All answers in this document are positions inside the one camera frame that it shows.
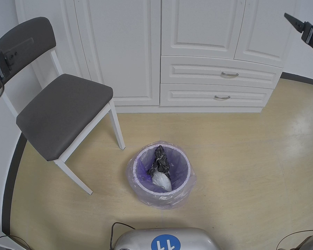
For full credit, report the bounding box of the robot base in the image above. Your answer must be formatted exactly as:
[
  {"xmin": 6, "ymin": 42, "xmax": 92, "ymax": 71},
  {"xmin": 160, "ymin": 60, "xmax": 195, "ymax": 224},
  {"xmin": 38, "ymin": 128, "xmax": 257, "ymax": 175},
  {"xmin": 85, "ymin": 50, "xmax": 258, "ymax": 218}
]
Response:
[{"xmin": 115, "ymin": 227, "xmax": 221, "ymax": 250}]

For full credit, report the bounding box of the black cable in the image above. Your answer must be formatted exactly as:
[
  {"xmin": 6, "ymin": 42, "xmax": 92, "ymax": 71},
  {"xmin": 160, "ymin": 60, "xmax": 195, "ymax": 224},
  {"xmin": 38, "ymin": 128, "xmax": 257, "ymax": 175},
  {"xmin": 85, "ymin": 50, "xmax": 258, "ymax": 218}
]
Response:
[
  {"xmin": 0, "ymin": 234, "xmax": 30, "ymax": 250},
  {"xmin": 110, "ymin": 222, "xmax": 136, "ymax": 248},
  {"xmin": 276, "ymin": 229, "xmax": 313, "ymax": 250}
]

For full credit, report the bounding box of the white wardrobe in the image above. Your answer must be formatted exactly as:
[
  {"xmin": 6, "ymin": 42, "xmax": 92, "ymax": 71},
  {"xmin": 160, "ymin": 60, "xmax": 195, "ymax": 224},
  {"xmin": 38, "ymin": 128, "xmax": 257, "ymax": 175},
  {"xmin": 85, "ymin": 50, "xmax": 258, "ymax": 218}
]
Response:
[{"xmin": 14, "ymin": 0, "xmax": 299, "ymax": 113}]

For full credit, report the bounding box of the white chair with grey cushions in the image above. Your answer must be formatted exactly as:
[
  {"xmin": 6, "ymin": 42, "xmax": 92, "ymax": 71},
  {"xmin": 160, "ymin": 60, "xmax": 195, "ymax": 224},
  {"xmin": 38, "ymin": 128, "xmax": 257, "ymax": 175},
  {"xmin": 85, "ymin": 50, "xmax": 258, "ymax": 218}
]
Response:
[{"xmin": 0, "ymin": 17, "xmax": 126, "ymax": 195}]

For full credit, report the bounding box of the purple plastic bag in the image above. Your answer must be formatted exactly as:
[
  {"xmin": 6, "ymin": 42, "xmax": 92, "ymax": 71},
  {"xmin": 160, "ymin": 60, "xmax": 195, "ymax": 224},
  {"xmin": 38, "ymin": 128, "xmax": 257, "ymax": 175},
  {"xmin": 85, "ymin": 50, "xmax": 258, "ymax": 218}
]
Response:
[{"xmin": 126, "ymin": 140, "xmax": 196, "ymax": 210}]

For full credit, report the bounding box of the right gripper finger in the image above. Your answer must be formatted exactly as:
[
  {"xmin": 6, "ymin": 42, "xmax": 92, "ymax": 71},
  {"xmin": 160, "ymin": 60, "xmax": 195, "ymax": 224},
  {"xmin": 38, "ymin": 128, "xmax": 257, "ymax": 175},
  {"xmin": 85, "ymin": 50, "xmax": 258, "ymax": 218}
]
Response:
[{"xmin": 284, "ymin": 12, "xmax": 306, "ymax": 34}]

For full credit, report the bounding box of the black and white wrapper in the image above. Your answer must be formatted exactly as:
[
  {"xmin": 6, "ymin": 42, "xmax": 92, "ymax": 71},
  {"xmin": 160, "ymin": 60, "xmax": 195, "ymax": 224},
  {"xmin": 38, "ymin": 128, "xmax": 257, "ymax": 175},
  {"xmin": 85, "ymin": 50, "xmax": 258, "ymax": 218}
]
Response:
[{"xmin": 146, "ymin": 145, "xmax": 172, "ymax": 192}]

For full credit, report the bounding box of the white trash bin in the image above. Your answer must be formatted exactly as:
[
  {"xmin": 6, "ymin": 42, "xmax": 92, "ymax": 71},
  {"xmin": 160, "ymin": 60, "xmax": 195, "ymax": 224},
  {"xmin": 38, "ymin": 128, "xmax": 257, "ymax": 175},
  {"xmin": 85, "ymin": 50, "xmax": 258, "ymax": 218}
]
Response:
[{"xmin": 130, "ymin": 145, "xmax": 191, "ymax": 195}]

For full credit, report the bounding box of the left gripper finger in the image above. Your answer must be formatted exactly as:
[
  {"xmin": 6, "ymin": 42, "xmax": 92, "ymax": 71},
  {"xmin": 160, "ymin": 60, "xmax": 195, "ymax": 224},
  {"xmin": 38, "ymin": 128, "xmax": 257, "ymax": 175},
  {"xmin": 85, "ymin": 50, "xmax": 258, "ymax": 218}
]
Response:
[{"xmin": 4, "ymin": 37, "xmax": 34, "ymax": 69}]

